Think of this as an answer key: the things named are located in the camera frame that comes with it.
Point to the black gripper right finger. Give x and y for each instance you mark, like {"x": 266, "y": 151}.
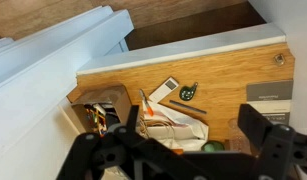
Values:
{"x": 254, "y": 125}

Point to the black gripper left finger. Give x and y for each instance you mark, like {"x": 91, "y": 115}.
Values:
{"x": 133, "y": 118}

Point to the brown cardboard box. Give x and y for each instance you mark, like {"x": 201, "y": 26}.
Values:
{"x": 118, "y": 100}

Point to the grey booklet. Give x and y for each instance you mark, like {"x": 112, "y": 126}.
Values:
{"x": 269, "y": 90}

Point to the white remote control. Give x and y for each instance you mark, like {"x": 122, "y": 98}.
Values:
{"x": 163, "y": 89}

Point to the crumpled white papers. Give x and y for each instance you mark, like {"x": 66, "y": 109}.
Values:
{"x": 186, "y": 128}

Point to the thin dark stick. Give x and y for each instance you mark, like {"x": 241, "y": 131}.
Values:
{"x": 188, "y": 107}

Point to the green key fob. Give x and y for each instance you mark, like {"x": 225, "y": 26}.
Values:
{"x": 186, "y": 92}

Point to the small metal fitting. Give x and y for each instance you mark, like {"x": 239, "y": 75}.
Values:
{"x": 279, "y": 59}

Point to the white door frame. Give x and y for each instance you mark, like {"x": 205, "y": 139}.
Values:
{"x": 43, "y": 66}

